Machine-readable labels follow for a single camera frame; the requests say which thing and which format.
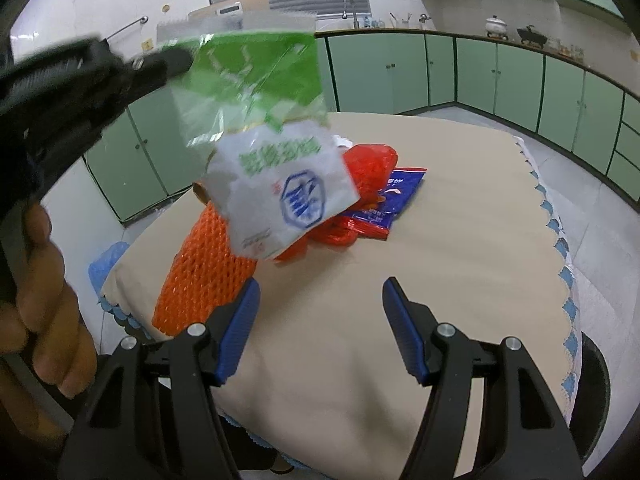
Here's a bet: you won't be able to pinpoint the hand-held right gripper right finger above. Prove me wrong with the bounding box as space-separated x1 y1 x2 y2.
382 276 586 480

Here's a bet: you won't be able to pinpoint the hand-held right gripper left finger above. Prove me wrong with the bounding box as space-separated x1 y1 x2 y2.
57 277 261 480

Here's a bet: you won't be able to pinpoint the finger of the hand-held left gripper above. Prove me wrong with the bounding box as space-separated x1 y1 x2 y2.
131 45 197 90

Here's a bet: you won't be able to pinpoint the orange foam fruit net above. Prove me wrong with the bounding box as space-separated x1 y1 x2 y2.
151 204 310 337

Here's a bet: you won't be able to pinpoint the blue snack packet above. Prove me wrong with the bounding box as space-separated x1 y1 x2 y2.
339 166 429 242

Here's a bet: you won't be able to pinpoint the green and white plastic bag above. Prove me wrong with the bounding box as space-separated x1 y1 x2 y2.
156 11 362 262

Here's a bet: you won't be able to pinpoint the red plastic bag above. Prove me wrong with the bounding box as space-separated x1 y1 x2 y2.
305 143 402 249

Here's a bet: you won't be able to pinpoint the person's left hand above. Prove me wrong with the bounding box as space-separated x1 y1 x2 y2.
0 204 99 443

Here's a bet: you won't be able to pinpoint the beige tablecloth with blue trim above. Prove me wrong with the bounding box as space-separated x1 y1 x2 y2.
99 110 584 477

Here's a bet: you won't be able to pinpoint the blue plastic stool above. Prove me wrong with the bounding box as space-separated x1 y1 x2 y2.
87 240 131 302

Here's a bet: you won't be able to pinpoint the black chair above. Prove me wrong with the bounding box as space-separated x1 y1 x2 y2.
569 332 612 467

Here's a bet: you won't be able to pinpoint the green base cabinets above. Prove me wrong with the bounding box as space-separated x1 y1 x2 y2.
81 26 640 227

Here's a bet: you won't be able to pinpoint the white lidded pot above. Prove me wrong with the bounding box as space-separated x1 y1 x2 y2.
484 15 511 40

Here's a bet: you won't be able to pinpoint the black pot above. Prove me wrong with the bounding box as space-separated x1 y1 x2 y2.
516 24 547 46

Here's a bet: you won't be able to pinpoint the row of glass jars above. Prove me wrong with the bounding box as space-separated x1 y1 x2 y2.
549 39 587 59

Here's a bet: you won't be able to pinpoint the metal wall rail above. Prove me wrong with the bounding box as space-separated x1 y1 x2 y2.
106 15 150 42

